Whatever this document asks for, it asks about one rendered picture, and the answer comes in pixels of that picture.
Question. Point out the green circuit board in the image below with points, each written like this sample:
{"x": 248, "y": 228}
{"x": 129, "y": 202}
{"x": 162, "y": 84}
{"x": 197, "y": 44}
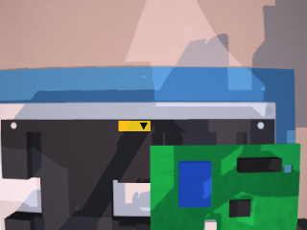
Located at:
{"x": 224, "y": 187}

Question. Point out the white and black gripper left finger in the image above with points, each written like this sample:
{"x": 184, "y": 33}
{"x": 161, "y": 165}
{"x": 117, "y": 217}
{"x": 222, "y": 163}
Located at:
{"x": 142, "y": 227}

